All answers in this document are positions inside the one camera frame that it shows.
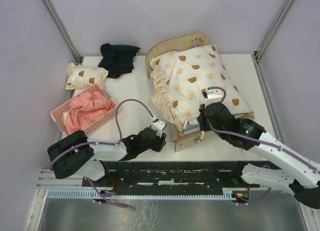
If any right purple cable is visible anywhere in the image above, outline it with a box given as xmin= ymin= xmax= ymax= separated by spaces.
xmin=206 ymin=86 xmax=320 ymax=206

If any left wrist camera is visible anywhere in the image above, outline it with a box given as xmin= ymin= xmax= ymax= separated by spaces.
xmin=151 ymin=118 xmax=167 ymax=137

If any dark navy garment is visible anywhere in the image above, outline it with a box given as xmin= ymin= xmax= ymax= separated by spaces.
xmin=98 ymin=43 xmax=140 ymax=79

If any left aluminium frame post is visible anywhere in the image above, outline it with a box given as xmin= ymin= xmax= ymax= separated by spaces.
xmin=40 ymin=0 xmax=83 ymax=64

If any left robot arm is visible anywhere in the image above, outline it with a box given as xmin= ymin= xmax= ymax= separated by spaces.
xmin=47 ymin=127 xmax=167 ymax=186

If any small bear print pillow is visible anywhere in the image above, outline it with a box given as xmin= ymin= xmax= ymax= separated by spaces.
xmin=65 ymin=63 xmax=109 ymax=90

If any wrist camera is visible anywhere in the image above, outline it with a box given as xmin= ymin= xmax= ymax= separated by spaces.
xmin=151 ymin=118 xmax=167 ymax=137
xmin=201 ymin=88 xmax=226 ymax=105

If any white slotted cable duct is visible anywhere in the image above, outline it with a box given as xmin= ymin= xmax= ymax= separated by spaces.
xmin=47 ymin=187 xmax=238 ymax=199

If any right aluminium frame post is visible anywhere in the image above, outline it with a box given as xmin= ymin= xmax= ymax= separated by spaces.
xmin=253 ymin=0 xmax=303 ymax=63

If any pink cloth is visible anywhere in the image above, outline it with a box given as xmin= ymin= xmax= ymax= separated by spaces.
xmin=63 ymin=91 xmax=113 ymax=135

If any aluminium frame post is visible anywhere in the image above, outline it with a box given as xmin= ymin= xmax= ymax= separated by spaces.
xmin=40 ymin=0 xmax=83 ymax=64
xmin=253 ymin=0 xmax=303 ymax=63

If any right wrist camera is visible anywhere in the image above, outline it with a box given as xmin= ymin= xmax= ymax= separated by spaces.
xmin=201 ymin=88 xmax=226 ymax=105

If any blue striped mattress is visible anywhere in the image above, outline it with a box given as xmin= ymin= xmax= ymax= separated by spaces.
xmin=180 ymin=124 xmax=200 ymax=137

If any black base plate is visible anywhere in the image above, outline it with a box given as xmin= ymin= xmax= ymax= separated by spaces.
xmin=93 ymin=161 xmax=250 ymax=195

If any large bear print cushion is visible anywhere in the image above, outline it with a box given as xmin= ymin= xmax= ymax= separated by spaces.
xmin=149 ymin=45 xmax=254 ymax=131

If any wooden pet bed frame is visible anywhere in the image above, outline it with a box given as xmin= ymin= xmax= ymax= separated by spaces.
xmin=145 ymin=33 xmax=219 ymax=152

